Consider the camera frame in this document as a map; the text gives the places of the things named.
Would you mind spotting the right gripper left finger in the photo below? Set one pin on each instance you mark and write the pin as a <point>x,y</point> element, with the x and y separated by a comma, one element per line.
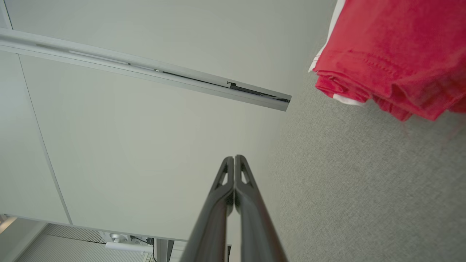
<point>211,233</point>

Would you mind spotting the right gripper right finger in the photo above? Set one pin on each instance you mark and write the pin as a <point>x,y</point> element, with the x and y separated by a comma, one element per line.
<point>256,233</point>

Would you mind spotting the red jersey with white trim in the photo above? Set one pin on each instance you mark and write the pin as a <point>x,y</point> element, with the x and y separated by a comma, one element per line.
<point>397,109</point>

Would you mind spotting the red shorts with white stripe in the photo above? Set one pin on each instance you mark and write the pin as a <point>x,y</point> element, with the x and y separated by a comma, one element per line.
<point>393,32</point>

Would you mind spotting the grey desk leg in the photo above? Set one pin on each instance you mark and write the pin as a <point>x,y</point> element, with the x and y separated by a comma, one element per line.
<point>164,251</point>

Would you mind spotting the white device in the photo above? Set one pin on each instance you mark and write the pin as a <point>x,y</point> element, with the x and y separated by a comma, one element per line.
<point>123,247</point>

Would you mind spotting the grey partition post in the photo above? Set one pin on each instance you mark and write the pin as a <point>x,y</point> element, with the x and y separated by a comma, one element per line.
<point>145,67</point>

